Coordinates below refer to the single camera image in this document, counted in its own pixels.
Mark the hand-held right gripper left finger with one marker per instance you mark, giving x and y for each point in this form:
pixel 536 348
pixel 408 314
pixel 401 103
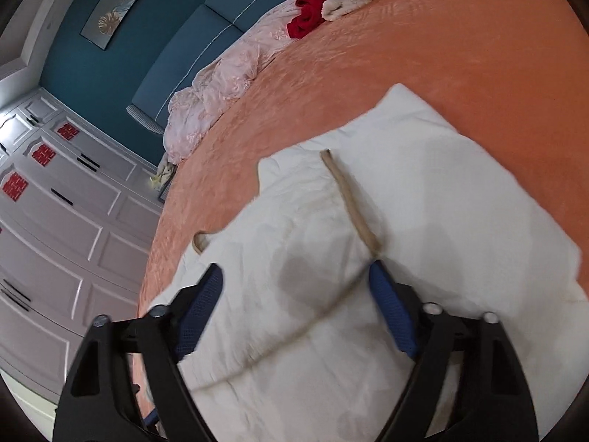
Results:
pixel 202 306

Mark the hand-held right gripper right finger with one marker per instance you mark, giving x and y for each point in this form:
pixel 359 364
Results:
pixel 393 308

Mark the yellow crumpled item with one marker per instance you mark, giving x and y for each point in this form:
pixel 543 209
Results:
pixel 163 177

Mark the white panelled wardrobe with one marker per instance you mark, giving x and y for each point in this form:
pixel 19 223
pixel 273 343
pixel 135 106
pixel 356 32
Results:
pixel 60 221

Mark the orange bed blanket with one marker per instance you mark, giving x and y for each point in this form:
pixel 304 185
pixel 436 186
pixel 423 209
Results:
pixel 414 46

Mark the blue padded headboard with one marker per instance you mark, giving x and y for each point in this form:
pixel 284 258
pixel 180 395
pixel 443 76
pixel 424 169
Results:
pixel 193 23

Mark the red garment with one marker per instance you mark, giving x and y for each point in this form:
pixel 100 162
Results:
pixel 309 9

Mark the framed leaf wall picture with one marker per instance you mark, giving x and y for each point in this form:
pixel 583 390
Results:
pixel 124 0

